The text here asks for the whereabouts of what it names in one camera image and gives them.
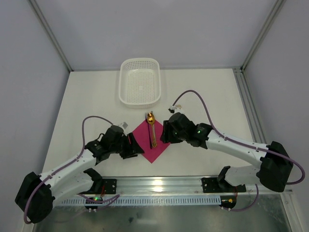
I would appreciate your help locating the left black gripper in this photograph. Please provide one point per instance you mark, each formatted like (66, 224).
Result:
(129, 147)

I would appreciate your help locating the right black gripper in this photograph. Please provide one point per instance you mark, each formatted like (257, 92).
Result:
(167, 131)

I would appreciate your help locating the magenta paper napkin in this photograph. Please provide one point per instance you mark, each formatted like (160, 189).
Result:
(141, 135)

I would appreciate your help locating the gold spoon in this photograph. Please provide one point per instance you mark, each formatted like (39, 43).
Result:
(151, 122)

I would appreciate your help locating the silver fork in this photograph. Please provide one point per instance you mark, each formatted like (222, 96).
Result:
(149, 135)

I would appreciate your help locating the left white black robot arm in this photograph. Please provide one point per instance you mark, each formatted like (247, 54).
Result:
(40, 193)

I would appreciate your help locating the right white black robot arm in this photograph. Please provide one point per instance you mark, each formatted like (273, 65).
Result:
(268, 164)

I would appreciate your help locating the white perforated plastic basket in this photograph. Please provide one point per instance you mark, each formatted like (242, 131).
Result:
(139, 83)

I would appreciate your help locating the left black connector box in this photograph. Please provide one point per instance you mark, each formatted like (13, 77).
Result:
(92, 204)

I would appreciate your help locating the black connector box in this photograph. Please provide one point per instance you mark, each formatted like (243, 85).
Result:
(227, 202)
(92, 204)

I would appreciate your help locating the right black connector box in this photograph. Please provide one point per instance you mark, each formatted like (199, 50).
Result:
(227, 202)

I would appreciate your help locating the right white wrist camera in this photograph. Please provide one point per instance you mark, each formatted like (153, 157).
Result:
(172, 109)

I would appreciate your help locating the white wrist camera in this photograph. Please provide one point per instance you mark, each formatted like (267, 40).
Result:
(172, 109)
(123, 125)

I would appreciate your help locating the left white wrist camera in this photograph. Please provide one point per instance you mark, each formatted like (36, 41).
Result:
(123, 125)

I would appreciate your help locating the aluminium front rail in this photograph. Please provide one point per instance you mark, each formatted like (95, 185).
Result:
(141, 186)

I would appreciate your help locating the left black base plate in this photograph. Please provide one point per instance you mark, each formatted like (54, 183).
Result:
(107, 186)

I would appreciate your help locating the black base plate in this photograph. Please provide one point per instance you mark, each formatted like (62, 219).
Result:
(212, 185)
(107, 186)

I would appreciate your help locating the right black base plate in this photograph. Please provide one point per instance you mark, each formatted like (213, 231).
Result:
(212, 185)

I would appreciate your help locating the slotted white cable duct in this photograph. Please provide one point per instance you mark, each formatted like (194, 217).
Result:
(150, 201)

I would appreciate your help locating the right aluminium side rail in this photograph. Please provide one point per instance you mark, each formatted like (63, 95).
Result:
(254, 122)

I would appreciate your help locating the right aluminium frame post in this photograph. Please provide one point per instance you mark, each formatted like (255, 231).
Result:
(271, 17)

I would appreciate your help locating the aluminium frame post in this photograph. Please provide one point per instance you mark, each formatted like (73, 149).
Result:
(271, 17)
(50, 34)

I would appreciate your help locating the left aluminium frame post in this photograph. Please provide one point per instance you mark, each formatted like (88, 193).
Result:
(50, 34)

